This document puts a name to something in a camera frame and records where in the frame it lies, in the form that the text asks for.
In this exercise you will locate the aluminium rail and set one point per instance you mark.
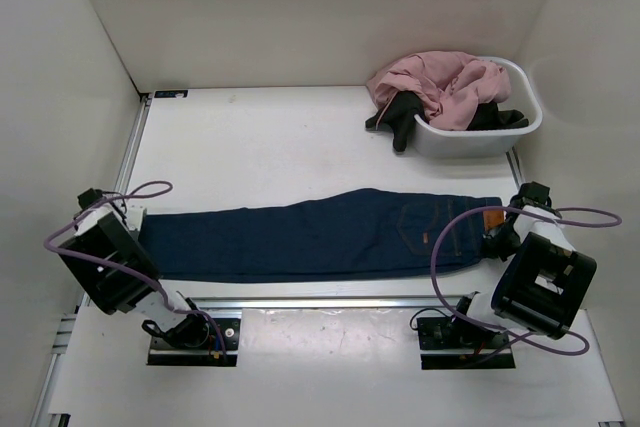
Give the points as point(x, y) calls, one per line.
point(273, 303)

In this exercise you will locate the small blue label sticker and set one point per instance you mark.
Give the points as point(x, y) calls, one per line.
point(170, 94)

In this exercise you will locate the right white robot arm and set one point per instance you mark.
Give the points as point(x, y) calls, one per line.
point(545, 280)

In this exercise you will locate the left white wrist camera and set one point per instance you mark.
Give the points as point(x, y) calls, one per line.
point(128, 207)

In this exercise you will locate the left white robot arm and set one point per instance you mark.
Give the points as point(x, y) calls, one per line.
point(106, 257)

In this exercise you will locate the pink garment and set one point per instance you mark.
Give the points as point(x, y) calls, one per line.
point(449, 84)

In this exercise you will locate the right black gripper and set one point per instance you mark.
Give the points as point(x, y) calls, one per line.
point(493, 249)

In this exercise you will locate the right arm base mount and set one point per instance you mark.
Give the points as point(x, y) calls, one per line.
point(446, 343)

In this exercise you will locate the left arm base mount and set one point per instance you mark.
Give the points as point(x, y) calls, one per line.
point(195, 343)

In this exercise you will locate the white plastic basket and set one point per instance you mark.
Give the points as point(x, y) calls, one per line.
point(435, 143)

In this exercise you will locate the dark blue denim trousers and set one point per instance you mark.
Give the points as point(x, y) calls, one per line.
point(366, 234)

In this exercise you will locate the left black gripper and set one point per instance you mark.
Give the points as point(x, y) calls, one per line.
point(136, 234)

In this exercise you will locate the black garment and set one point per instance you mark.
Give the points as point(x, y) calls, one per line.
point(399, 117)

